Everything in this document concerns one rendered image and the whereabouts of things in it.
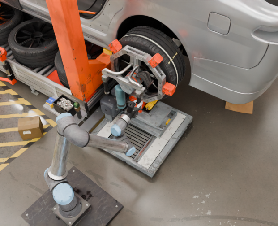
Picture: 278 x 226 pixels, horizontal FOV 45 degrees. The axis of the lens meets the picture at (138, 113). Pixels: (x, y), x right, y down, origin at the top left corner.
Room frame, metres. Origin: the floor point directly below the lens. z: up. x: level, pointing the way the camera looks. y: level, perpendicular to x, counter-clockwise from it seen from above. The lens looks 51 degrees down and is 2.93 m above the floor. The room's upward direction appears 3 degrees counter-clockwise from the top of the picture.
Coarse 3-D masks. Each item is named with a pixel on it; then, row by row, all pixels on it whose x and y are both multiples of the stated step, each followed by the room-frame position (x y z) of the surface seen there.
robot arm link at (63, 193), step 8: (56, 184) 1.21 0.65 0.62; (64, 184) 1.20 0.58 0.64; (56, 192) 1.14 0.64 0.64; (64, 192) 1.13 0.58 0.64; (72, 192) 1.13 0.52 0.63; (56, 200) 1.08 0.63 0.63; (64, 200) 1.07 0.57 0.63; (72, 200) 1.10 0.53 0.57; (64, 208) 1.06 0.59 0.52; (72, 208) 1.08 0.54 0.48
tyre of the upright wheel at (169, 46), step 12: (132, 36) 2.25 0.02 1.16; (144, 36) 2.22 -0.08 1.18; (156, 36) 2.23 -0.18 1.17; (168, 36) 2.25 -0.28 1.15; (144, 48) 2.13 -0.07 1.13; (156, 48) 2.10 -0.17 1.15; (168, 48) 2.14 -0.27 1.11; (168, 60) 2.05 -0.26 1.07; (180, 60) 2.12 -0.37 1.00; (168, 72) 1.99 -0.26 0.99; (180, 72) 2.07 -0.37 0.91
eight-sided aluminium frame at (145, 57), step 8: (128, 48) 2.16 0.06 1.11; (112, 56) 2.22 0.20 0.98; (136, 56) 2.08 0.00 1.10; (144, 56) 2.04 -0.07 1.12; (112, 64) 2.23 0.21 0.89; (160, 72) 1.99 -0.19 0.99; (160, 80) 1.93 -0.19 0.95; (160, 88) 1.94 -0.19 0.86; (144, 96) 2.08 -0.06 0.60; (152, 96) 1.99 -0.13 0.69; (160, 96) 1.93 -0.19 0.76
